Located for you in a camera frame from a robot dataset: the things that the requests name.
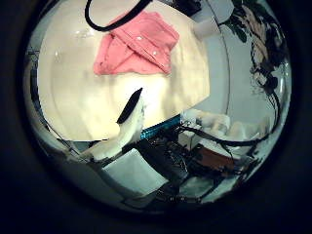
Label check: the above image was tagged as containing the orange button shirt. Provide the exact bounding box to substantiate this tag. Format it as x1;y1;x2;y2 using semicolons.
93;11;180;76

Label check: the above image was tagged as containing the white square box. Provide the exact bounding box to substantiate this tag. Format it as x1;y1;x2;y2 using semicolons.
103;148;169;196

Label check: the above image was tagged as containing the brown cardboard box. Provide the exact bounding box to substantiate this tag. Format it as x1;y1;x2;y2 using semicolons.
194;145;237;172

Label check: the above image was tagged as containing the green leafy plant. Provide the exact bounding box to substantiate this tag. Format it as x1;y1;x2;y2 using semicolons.
219;3;251;45

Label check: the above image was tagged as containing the black cable loop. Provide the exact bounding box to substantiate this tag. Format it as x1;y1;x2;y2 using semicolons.
84;0;154;33

